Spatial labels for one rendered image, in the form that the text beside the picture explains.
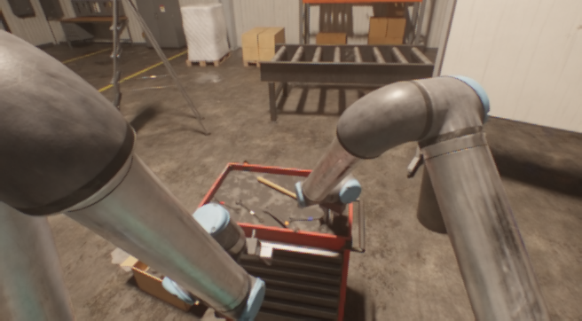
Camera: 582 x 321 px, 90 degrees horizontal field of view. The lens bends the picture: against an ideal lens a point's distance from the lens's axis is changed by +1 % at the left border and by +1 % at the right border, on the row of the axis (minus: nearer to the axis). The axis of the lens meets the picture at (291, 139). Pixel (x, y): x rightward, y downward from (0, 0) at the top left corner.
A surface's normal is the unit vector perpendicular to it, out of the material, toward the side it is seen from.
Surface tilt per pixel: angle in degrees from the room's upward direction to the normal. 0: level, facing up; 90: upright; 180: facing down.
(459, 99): 48
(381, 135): 89
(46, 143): 70
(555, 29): 90
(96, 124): 63
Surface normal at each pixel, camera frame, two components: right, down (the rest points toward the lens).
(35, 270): 0.98, 0.11
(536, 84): -0.59, 0.40
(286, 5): -0.19, 0.48
